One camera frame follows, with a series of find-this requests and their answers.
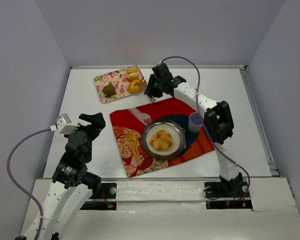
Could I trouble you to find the metal tongs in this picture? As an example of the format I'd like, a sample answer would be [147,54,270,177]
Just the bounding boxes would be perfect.
[141,79,156,104]

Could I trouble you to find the orange ring bagel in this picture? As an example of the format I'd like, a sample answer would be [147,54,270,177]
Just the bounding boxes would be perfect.
[128,79,143,94]

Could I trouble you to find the striped twisted bread roll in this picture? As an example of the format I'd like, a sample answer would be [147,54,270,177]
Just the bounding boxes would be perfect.
[150,130,173,152]

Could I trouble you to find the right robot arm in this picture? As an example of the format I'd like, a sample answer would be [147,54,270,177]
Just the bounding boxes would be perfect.
[144,62,244,198]

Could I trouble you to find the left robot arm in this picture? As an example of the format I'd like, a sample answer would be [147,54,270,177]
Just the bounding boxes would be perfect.
[18,112,106,240]

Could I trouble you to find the brown chocolate bread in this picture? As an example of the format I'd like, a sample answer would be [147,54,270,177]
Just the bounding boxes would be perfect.
[102,83,116,97]

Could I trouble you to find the flat tan bun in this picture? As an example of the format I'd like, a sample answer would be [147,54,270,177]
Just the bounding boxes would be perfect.
[126,72,140,82]

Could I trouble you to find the pale round bun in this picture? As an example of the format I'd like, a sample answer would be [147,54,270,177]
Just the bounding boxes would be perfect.
[126,65,139,75]

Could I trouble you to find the floral serving tray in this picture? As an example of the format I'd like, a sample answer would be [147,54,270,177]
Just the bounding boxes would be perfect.
[93,65,147,103]

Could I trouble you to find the red patterned cloth mat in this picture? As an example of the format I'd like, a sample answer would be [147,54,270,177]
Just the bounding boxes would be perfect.
[109,96,216,178]

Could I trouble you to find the yellow plastic fork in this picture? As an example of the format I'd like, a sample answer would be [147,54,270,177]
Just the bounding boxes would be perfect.
[126,132,141,166]

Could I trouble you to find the round metal plate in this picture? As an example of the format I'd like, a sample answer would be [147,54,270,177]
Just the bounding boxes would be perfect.
[141,119,186,160]

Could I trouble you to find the lavender plastic cup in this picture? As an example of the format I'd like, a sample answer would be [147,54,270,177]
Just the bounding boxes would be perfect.
[188,112,204,133]

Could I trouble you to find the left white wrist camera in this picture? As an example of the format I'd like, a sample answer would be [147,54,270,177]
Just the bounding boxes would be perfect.
[49,113,79,135]

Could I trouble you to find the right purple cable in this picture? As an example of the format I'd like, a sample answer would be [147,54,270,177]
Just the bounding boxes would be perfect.
[158,55,251,202]

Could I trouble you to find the purple cable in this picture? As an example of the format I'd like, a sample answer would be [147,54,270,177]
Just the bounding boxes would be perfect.
[158,55,251,202]
[6,127,56,240]

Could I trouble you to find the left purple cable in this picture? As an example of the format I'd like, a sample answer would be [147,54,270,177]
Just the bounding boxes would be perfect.
[6,127,56,240]

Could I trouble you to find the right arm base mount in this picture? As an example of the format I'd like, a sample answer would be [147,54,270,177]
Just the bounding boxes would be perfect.
[202,181,253,210]

